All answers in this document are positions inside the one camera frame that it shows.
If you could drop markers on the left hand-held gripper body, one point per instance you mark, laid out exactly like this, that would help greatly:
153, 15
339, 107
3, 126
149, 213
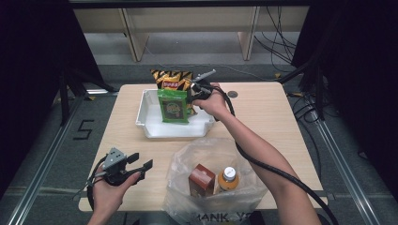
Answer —
114, 162

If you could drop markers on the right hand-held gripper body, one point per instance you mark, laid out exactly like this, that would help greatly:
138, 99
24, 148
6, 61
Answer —
202, 90

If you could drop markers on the green seaweed snack packet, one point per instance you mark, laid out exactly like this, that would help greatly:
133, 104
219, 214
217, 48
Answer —
172, 108

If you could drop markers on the black yellow chip bag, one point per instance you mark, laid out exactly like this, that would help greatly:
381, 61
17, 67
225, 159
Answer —
170, 78

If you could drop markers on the white plastic bin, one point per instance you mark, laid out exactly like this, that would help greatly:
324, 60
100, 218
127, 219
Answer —
175, 129

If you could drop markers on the brown carton box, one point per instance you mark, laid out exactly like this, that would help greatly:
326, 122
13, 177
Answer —
202, 180

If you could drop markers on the orange juice bottle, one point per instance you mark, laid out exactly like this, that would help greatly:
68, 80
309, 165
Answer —
228, 177

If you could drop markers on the clear plastic bag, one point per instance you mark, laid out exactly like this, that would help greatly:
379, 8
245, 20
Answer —
250, 181

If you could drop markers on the person's right hand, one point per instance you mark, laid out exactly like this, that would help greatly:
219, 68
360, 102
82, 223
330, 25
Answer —
216, 104

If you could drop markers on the person's left hand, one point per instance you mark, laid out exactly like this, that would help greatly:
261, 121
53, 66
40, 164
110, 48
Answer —
108, 198

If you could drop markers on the beige wooden desk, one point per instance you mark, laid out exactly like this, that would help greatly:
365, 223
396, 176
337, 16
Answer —
187, 18

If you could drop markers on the black metal stand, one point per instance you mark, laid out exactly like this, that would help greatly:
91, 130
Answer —
318, 93
64, 100

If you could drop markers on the black curtain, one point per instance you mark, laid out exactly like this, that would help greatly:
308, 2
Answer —
369, 78
28, 78

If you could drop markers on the aluminium floor rail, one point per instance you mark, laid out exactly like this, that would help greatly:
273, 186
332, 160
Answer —
37, 175
353, 184

